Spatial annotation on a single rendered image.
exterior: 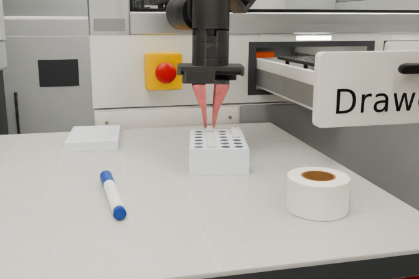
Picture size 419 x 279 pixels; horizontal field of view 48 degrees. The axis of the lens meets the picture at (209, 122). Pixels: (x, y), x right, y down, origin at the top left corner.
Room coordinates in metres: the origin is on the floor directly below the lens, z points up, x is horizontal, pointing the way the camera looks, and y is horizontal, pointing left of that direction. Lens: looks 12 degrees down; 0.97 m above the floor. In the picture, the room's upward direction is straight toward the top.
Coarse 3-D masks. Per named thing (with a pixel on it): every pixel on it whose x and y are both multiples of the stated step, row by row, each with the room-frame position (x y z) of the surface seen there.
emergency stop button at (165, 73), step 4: (160, 64) 0.89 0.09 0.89; (164, 64) 0.89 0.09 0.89; (168, 64) 0.89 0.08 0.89; (156, 68) 0.90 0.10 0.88; (160, 68) 0.89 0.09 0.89; (164, 68) 0.89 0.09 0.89; (168, 68) 0.89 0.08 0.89; (172, 68) 0.89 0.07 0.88; (156, 72) 0.89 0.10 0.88; (160, 72) 0.89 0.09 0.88; (164, 72) 0.89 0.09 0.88; (168, 72) 0.89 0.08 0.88; (172, 72) 0.89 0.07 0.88; (156, 76) 0.89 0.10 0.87; (160, 76) 0.89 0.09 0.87; (164, 76) 0.89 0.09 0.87; (168, 76) 0.89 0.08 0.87; (172, 76) 0.89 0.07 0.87; (160, 80) 0.89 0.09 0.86; (164, 80) 0.89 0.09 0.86; (168, 80) 0.89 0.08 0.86; (172, 80) 0.90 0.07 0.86
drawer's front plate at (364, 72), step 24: (336, 72) 0.68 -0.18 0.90; (360, 72) 0.68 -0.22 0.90; (384, 72) 0.69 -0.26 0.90; (336, 96) 0.68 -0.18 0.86; (360, 96) 0.69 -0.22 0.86; (408, 96) 0.70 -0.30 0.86; (312, 120) 0.69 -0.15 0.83; (336, 120) 0.68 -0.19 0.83; (360, 120) 0.69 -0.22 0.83; (384, 120) 0.69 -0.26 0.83; (408, 120) 0.70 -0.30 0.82
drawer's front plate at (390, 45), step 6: (390, 42) 1.05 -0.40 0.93; (396, 42) 1.06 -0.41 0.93; (402, 42) 1.06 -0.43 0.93; (408, 42) 1.06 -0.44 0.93; (414, 42) 1.06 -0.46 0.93; (384, 48) 1.07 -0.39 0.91; (390, 48) 1.05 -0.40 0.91; (396, 48) 1.06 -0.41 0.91; (402, 48) 1.06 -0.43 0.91; (408, 48) 1.06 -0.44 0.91; (414, 48) 1.06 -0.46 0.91
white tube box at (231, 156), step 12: (192, 132) 0.73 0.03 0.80; (204, 132) 0.73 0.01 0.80; (216, 132) 0.73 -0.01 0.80; (228, 132) 0.73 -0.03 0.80; (240, 132) 0.73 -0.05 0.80; (192, 144) 0.65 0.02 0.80; (204, 144) 0.65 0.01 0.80; (216, 144) 0.65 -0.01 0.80; (228, 144) 0.65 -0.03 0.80; (240, 144) 0.65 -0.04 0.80; (192, 156) 0.63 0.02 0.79; (204, 156) 0.63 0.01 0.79; (216, 156) 0.63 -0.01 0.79; (228, 156) 0.63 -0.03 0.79; (240, 156) 0.63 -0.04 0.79; (192, 168) 0.63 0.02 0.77; (204, 168) 0.63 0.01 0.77; (216, 168) 0.63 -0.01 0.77; (228, 168) 0.63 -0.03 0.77; (240, 168) 0.63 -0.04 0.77
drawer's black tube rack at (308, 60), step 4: (280, 56) 0.99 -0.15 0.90; (284, 56) 0.99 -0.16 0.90; (288, 56) 1.00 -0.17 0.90; (292, 56) 1.00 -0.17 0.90; (296, 56) 1.00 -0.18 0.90; (300, 56) 1.00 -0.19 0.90; (304, 56) 1.00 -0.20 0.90; (308, 56) 0.99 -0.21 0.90; (312, 56) 0.99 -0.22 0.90; (288, 60) 0.94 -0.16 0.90; (292, 60) 0.92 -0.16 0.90; (296, 60) 0.90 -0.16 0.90; (300, 60) 0.88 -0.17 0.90; (304, 60) 0.88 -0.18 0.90; (308, 60) 0.88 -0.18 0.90; (312, 60) 0.89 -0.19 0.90; (288, 64) 0.98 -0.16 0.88; (304, 64) 0.86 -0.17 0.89; (308, 64) 0.84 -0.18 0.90; (312, 64) 0.83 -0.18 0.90; (304, 68) 0.89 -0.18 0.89
